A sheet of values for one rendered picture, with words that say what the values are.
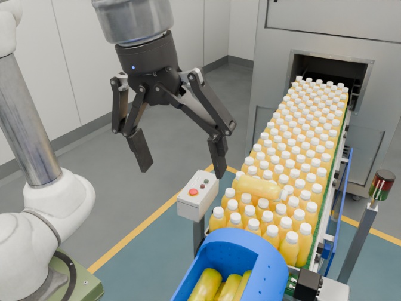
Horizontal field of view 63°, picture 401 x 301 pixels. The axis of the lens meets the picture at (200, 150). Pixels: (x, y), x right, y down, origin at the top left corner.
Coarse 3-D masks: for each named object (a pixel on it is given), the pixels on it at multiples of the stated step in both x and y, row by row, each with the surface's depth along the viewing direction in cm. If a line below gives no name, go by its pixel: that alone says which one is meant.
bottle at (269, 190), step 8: (240, 176) 130; (248, 176) 130; (240, 184) 129; (248, 184) 128; (256, 184) 127; (264, 184) 126; (272, 184) 126; (248, 192) 129; (256, 192) 127; (264, 192) 125; (272, 192) 124; (280, 192) 125
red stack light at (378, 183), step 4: (376, 176) 116; (372, 180) 119; (376, 180) 116; (380, 180) 114; (376, 184) 116; (380, 184) 115; (384, 184) 114; (388, 184) 114; (392, 184) 114; (380, 188) 116; (384, 188) 115; (388, 188) 115
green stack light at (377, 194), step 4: (372, 184) 119; (372, 188) 118; (376, 188) 117; (368, 192) 122; (372, 192) 119; (376, 192) 117; (380, 192) 116; (384, 192) 116; (388, 192) 117; (372, 196) 119; (376, 196) 118; (380, 196) 117; (384, 196) 117; (380, 200) 118
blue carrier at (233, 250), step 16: (208, 240) 100; (224, 240) 95; (240, 240) 94; (256, 240) 95; (208, 256) 111; (224, 256) 107; (240, 256) 104; (256, 256) 100; (272, 256) 93; (192, 272) 103; (224, 272) 112; (240, 272) 108; (256, 272) 87; (272, 272) 90; (192, 288) 103; (256, 288) 84; (272, 288) 88
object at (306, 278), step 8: (304, 272) 112; (312, 272) 112; (296, 280) 112; (304, 280) 110; (312, 280) 110; (320, 280) 111; (296, 288) 111; (304, 288) 109; (312, 288) 107; (296, 296) 113; (304, 296) 111; (312, 296) 109
